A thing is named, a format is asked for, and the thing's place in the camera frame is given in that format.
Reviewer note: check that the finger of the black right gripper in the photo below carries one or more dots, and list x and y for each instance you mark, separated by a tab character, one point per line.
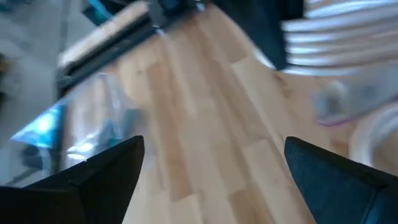
264	28

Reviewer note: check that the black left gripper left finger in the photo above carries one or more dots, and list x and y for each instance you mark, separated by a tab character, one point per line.
93	193

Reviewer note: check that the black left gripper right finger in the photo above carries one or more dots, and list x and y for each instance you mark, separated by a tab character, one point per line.
342	193

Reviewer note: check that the clear plastic bin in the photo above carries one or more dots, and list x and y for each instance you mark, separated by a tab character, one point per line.
87	102

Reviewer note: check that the black aluminium table frame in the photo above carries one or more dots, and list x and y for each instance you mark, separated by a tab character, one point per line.
107	47

